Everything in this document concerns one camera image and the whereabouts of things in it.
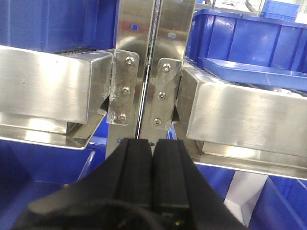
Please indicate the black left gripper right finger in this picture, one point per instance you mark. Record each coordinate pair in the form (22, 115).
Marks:
(183, 195)

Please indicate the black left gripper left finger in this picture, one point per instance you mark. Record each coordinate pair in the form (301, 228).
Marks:
(117, 195)

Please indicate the blue plastic tray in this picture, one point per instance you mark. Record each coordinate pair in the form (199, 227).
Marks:
(254, 74)

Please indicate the left steel shelf beam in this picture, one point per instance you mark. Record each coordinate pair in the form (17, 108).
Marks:
(51, 99)

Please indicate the blue bin lower left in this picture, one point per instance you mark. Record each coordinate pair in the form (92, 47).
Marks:
(29, 172)

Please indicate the large blue bin with bags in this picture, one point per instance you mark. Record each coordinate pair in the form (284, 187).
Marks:
(282, 204)

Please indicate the blue crate upper right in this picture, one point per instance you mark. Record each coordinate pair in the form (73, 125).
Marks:
(248, 39)

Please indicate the blue crate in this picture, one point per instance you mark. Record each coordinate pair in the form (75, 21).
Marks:
(58, 25)
(248, 39)

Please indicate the blue crate upper left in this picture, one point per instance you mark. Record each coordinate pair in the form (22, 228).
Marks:
(58, 25)

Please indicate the right steel bracket plate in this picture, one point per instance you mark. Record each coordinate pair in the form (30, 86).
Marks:
(166, 87)

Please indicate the steel bracket plate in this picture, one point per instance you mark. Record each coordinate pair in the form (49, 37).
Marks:
(122, 87)
(166, 87)

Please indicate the left steel bracket plate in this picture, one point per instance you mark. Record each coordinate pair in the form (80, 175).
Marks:
(122, 87)

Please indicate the steel centre upright post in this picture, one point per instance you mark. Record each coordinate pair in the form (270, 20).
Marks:
(154, 29)

